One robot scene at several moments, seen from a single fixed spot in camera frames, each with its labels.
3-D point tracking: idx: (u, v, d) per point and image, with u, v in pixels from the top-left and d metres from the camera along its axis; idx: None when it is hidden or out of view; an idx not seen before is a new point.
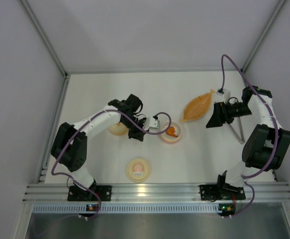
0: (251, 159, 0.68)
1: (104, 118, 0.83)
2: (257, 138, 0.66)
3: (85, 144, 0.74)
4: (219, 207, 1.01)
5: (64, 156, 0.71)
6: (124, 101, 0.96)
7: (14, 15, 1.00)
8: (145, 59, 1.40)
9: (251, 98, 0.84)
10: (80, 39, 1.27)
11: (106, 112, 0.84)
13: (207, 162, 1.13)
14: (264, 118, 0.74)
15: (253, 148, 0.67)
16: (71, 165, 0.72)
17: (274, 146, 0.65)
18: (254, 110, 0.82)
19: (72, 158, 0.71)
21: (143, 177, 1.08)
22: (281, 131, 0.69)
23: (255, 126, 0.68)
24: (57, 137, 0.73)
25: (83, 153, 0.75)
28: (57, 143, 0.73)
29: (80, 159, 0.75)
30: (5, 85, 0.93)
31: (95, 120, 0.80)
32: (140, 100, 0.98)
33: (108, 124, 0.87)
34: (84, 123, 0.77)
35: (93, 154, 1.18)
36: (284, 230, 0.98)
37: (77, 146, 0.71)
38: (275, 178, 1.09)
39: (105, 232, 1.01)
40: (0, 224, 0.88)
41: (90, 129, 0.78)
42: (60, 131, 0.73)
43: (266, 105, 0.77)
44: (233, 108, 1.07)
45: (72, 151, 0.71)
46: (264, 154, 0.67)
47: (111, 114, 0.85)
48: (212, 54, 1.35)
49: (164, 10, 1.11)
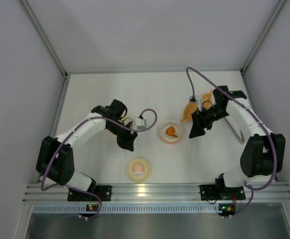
0: (255, 172, 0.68)
1: (89, 126, 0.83)
2: (255, 151, 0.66)
3: (71, 157, 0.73)
4: (219, 208, 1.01)
5: (51, 171, 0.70)
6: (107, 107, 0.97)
7: (14, 15, 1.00)
8: (145, 60, 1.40)
9: (228, 104, 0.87)
10: (79, 39, 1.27)
11: (90, 120, 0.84)
13: (207, 162, 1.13)
14: (252, 126, 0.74)
15: (253, 162, 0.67)
16: (59, 179, 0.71)
17: (274, 154, 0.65)
18: (237, 117, 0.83)
19: (59, 173, 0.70)
21: (143, 177, 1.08)
22: (274, 135, 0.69)
23: (250, 139, 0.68)
24: (41, 152, 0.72)
25: (70, 166, 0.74)
28: (43, 158, 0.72)
29: (68, 172, 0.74)
30: (5, 85, 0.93)
31: (80, 130, 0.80)
32: (124, 105, 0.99)
33: (93, 131, 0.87)
34: (69, 134, 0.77)
35: (93, 154, 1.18)
36: (284, 230, 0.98)
37: (63, 161, 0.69)
38: (276, 178, 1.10)
39: (104, 232, 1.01)
40: None
41: (75, 140, 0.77)
42: (44, 146, 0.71)
43: (246, 110, 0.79)
44: (209, 113, 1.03)
45: (58, 165, 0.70)
46: (265, 163, 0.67)
47: (95, 121, 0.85)
48: (212, 54, 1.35)
49: (164, 10, 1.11)
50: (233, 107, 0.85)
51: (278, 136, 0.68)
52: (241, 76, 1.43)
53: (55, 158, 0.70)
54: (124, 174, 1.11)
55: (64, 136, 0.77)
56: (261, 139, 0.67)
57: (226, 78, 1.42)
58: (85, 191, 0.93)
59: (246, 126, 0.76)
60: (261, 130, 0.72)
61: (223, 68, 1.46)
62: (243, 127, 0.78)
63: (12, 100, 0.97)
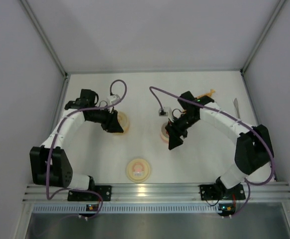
0: (255, 167, 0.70)
1: (69, 123, 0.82)
2: (248, 149, 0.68)
3: (66, 157, 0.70)
4: (219, 208, 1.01)
5: (51, 178, 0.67)
6: (78, 99, 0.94)
7: (14, 15, 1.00)
8: (145, 60, 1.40)
9: (201, 112, 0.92)
10: (79, 39, 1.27)
11: (68, 117, 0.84)
13: (207, 162, 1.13)
14: (233, 126, 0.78)
15: (249, 159, 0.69)
16: (63, 182, 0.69)
17: (265, 145, 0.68)
18: (215, 122, 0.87)
19: (60, 177, 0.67)
21: (143, 177, 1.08)
22: (256, 127, 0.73)
23: (239, 139, 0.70)
24: (33, 165, 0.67)
25: (67, 167, 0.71)
28: (37, 170, 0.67)
29: (68, 173, 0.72)
30: (5, 86, 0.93)
31: (62, 130, 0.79)
32: (92, 90, 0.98)
33: (74, 127, 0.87)
34: (54, 138, 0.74)
35: (93, 154, 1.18)
36: (284, 230, 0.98)
37: (59, 163, 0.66)
38: (275, 178, 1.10)
39: (105, 232, 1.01)
40: None
41: (62, 140, 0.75)
42: (32, 158, 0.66)
43: (221, 113, 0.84)
44: (181, 121, 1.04)
45: (56, 170, 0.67)
46: (260, 155, 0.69)
47: (74, 117, 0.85)
48: (212, 54, 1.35)
49: (163, 10, 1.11)
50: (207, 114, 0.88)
51: (260, 128, 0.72)
52: (241, 76, 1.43)
53: (51, 164, 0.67)
54: (123, 174, 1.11)
55: (50, 141, 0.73)
56: (248, 137, 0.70)
57: (226, 78, 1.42)
58: (85, 189, 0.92)
59: (228, 128, 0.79)
60: (243, 127, 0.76)
61: (223, 68, 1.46)
62: (226, 129, 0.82)
63: (12, 100, 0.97)
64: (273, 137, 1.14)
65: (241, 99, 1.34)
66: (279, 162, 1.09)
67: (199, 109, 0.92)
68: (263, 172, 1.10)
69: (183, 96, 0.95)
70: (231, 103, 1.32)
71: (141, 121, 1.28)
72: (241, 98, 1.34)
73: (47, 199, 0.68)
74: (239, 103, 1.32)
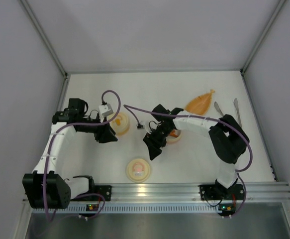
0: (236, 154, 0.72)
1: (60, 139, 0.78)
2: (222, 139, 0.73)
3: (61, 179, 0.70)
4: (219, 208, 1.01)
5: (49, 201, 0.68)
6: (67, 108, 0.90)
7: (14, 15, 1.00)
8: (145, 59, 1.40)
9: (175, 123, 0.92)
10: (79, 39, 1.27)
11: (57, 134, 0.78)
13: (207, 162, 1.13)
14: (204, 124, 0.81)
15: (227, 148, 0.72)
16: (62, 204, 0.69)
17: (236, 130, 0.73)
18: (188, 127, 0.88)
19: (58, 200, 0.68)
21: (143, 177, 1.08)
22: (223, 118, 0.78)
23: (212, 133, 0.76)
24: (29, 192, 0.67)
25: (64, 188, 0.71)
28: (34, 196, 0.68)
29: (66, 193, 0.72)
30: (5, 85, 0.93)
31: (54, 150, 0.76)
32: (81, 99, 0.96)
33: (67, 141, 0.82)
34: (46, 162, 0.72)
35: (93, 154, 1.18)
36: (284, 230, 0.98)
37: (55, 187, 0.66)
38: (275, 178, 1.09)
39: (105, 232, 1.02)
40: None
41: (55, 162, 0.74)
42: (27, 186, 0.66)
43: (191, 116, 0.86)
44: (157, 131, 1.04)
45: (52, 194, 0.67)
46: (237, 141, 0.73)
47: (63, 132, 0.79)
48: (212, 54, 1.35)
49: (163, 10, 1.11)
50: (180, 122, 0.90)
51: (227, 117, 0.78)
52: (241, 76, 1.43)
53: (47, 189, 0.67)
54: (123, 174, 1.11)
55: (42, 165, 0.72)
56: (218, 128, 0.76)
57: (226, 78, 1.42)
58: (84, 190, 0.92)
59: (200, 127, 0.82)
60: (212, 121, 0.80)
61: (223, 68, 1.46)
62: (199, 129, 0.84)
63: (12, 100, 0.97)
64: (273, 137, 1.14)
65: (241, 99, 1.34)
66: (279, 162, 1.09)
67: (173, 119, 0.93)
68: (264, 172, 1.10)
69: (155, 109, 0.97)
70: (231, 103, 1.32)
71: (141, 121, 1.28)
72: (241, 98, 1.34)
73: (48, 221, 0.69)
74: (239, 103, 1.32)
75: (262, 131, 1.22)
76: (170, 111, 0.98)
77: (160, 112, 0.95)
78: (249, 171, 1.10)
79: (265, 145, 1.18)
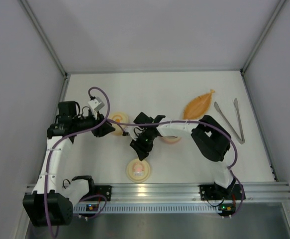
0: (221, 152, 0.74)
1: (57, 155, 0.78)
2: (204, 139, 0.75)
3: (62, 196, 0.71)
4: (219, 208, 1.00)
5: (52, 220, 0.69)
6: (58, 117, 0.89)
7: (14, 14, 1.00)
8: (145, 59, 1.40)
9: (159, 130, 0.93)
10: (79, 38, 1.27)
11: (53, 150, 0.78)
13: (206, 163, 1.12)
14: (185, 128, 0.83)
15: (212, 147, 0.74)
16: (66, 221, 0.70)
17: (217, 129, 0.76)
18: (172, 131, 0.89)
19: (61, 218, 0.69)
21: (143, 176, 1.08)
22: (203, 119, 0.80)
23: (194, 134, 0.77)
24: (32, 213, 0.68)
25: (66, 204, 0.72)
28: (36, 217, 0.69)
29: (69, 208, 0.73)
30: (5, 85, 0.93)
31: (52, 167, 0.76)
32: (71, 102, 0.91)
33: (65, 155, 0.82)
34: (45, 181, 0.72)
35: (93, 154, 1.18)
36: (284, 230, 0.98)
37: (57, 206, 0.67)
38: (275, 178, 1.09)
39: (105, 232, 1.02)
40: None
41: (54, 180, 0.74)
42: (30, 207, 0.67)
43: (172, 122, 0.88)
44: (142, 137, 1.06)
45: (55, 213, 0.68)
46: (220, 140, 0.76)
47: (60, 148, 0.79)
48: (212, 54, 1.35)
49: (163, 10, 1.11)
50: (164, 130, 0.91)
51: (207, 117, 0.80)
52: (241, 76, 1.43)
53: (48, 209, 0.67)
54: (123, 174, 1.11)
55: (41, 184, 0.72)
56: (199, 129, 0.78)
57: (226, 78, 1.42)
58: (83, 194, 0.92)
59: (182, 131, 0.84)
60: (193, 123, 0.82)
61: (223, 68, 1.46)
62: (182, 133, 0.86)
63: (12, 100, 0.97)
64: (274, 137, 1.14)
65: (241, 99, 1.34)
66: (279, 162, 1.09)
67: (156, 127, 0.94)
68: (264, 172, 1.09)
69: (138, 119, 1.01)
70: (231, 103, 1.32)
71: None
72: (241, 98, 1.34)
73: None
74: (239, 103, 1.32)
75: (262, 131, 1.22)
76: (153, 119, 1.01)
77: (144, 121, 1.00)
78: (249, 171, 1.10)
79: (265, 145, 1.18)
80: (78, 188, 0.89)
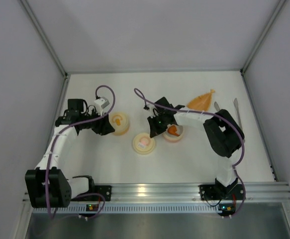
0: (229, 148, 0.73)
1: (63, 139, 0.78)
2: (216, 131, 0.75)
3: (63, 176, 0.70)
4: (219, 207, 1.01)
5: (51, 198, 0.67)
6: (67, 111, 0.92)
7: (14, 14, 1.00)
8: (145, 60, 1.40)
9: (176, 118, 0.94)
10: (79, 38, 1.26)
11: (59, 134, 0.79)
13: (206, 161, 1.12)
14: (200, 117, 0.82)
15: (222, 141, 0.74)
16: (63, 202, 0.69)
17: (231, 125, 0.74)
18: (187, 121, 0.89)
19: (59, 198, 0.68)
21: (144, 149, 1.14)
22: (219, 112, 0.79)
23: (206, 125, 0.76)
24: (32, 189, 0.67)
25: (65, 184, 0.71)
28: (35, 193, 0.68)
29: (67, 191, 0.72)
30: (5, 85, 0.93)
31: (56, 148, 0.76)
32: (79, 99, 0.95)
33: (69, 143, 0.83)
34: (48, 159, 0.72)
35: (93, 153, 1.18)
36: (284, 230, 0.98)
37: (57, 182, 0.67)
38: (275, 178, 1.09)
39: (105, 232, 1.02)
40: None
41: (57, 160, 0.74)
42: (30, 181, 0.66)
43: (190, 111, 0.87)
44: (156, 119, 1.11)
45: (54, 190, 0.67)
46: (232, 136, 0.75)
47: (66, 133, 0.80)
48: (212, 54, 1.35)
49: (163, 10, 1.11)
50: (180, 117, 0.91)
51: (223, 112, 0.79)
52: (241, 76, 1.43)
53: (48, 185, 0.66)
54: (123, 174, 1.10)
55: (45, 162, 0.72)
56: (214, 121, 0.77)
57: (226, 78, 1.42)
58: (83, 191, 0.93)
59: (196, 120, 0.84)
60: (208, 115, 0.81)
61: (223, 68, 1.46)
62: (196, 123, 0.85)
63: (12, 100, 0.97)
64: (273, 137, 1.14)
65: (241, 99, 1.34)
66: (279, 162, 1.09)
67: (174, 115, 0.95)
68: (264, 171, 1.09)
69: (159, 101, 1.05)
70: (231, 103, 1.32)
71: (141, 121, 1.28)
72: (241, 98, 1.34)
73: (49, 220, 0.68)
74: (239, 103, 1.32)
75: (262, 131, 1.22)
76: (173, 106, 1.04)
77: (163, 104, 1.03)
78: (249, 170, 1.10)
79: (265, 145, 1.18)
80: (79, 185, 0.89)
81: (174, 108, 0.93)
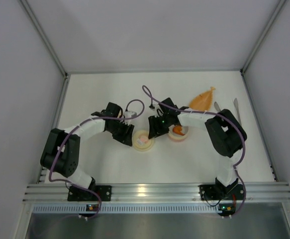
0: (231, 148, 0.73)
1: (93, 123, 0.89)
2: (217, 131, 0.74)
3: (77, 146, 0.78)
4: (219, 208, 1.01)
5: (57, 163, 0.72)
6: (103, 110, 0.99)
7: (14, 14, 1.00)
8: (145, 60, 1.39)
9: (180, 118, 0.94)
10: (79, 38, 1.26)
11: (92, 119, 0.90)
13: (206, 161, 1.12)
14: (202, 117, 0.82)
15: (223, 141, 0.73)
16: (65, 171, 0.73)
17: (233, 125, 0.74)
18: (190, 121, 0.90)
19: (64, 164, 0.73)
21: (143, 146, 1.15)
22: (221, 112, 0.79)
23: (208, 124, 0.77)
24: (48, 146, 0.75)
25: (75, 157, 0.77)
28: (48, 151, 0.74)
29: (73, 164, 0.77)
30: (5, 86, 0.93)
31: (85, 125, 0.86)
32: (119, 106, 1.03)
33: (94, 129, 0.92)
34: (74, 128, 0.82)
35: (93, 152, 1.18)
36: (284, 230, 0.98)
37: (71, 148, 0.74)
38: (275, 178, 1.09)
39: (105, 231, 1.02)
40: None
41: (81, 133, 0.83)
42: (51, 137, 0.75)
43: (192, 111, 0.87)
44: (160, 118, 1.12)
45: (64, 155, 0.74)
46: (234, 136, 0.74)
47: (97, 121, 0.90)
48: (212, 54, 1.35)
49: (163, 10, 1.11)
50: (183, 117, 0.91)
51: (225, 111, 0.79)
52: (241, 76, 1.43)
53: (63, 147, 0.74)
54: (123, 173, 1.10)
55: (70, 129, 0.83)
56: (216, 120, 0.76)
57: (226, 78, 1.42)
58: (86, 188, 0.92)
59: (198, 120, 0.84)
60: (211, 114, 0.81)
61: (223, 68, 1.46)
62: (198, 123, 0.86)
63: (12, 100, 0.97)
64: (274, 137, 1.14)
65: (241, 99, 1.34)
66: (279, 162, 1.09)
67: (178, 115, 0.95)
68: (264, 171, 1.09)
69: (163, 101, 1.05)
70: (231, 103, 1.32)
71: (142, 121, 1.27)
72: (241, 98, 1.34)
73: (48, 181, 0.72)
74: (239, 103, 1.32)
75: (263, 131, 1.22)
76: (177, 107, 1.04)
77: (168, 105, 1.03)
78: (250, 170, 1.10)
79: (265, 145, 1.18)
80: (80, 183, 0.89)
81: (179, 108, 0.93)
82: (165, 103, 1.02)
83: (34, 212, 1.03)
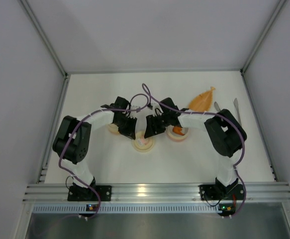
0: (231, 148, 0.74)
1: (103, 114, 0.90)
2: (216, 131, 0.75)
3: (88, 134, 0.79)
4: (219, 207, 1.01)
5: (68, 149, 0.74)
6: (112, 104, 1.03)
7: (14, 14, 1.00)
8: (145, 59, 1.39)
9: (180, 120, 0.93)
10: (79, 38, 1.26)
11: (102, 110, 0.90)
13: (207, 161, 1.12)
14: (202, 118, 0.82)
15: (223, 141, 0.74)
16: (76, 156, 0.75)
17: (234, 125, 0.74)
18: (190, 122, 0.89)
19: (75, 149, 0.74)
21: (142, 147, 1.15)
22: (221, 112, 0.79)
23: (207, 124, 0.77)
24: (61, 131, 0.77)
25: (86, 143, 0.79)
28: (60, 136, 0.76)
29: (83, 150, 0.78)
30: (5, 86, 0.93)
31: (96, 115, 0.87)
32: (127, 101, 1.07)
33: (103, 121, 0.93)
34: (85, 116, 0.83)
35: (93, 152, 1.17)
36: (284, 230, 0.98)
37: (82, 134, 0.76)
38: (275, 178, 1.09)
39: (105, 232, 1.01)
40: None
41: (91, 122, 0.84)
42: (63, 123, 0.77)
43: (192, 113, 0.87)
44: (160, 118, 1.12)
45: (76, 141, 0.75)
46: (233, 136, 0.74)
47: (107, 112, 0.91)
48: (212, 54, 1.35)
49: (164, 10, 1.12)
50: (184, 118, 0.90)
51: (224, 111, 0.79)
52: (241, 76, 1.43)
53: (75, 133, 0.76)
54: (123, 174, 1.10)
55: (82, 118, 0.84)
56: (215, 121, 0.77)
57: (226, 78, 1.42)
58: (87, 185, 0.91)
59: (198, 120, 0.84)
60: (210, 115, 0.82)
61: (223, 68, 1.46)
62: (199, 124, 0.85)
63: (12, 100, 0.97)
64: (274, 137, 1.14)
65: (241, 99, 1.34)
66: (279, 162, 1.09)
67: (178, 116, 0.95)
68: (264, 171, 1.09)
69: (163, 102, 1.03)
70: (231, 103, 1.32)
71: (141, 121, 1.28)
72: (241, 98, 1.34)
73: (58, 167, 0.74)
74: (239, 103, 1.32)
75: (263, 131, 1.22)
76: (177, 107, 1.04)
77: (169, 105, 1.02)
78: (250, 170, 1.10)
79: (265, 145, 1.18)
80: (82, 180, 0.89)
81: (180, 110, 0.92)
82: (166, 104, 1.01)
83: (33, 212, 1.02)
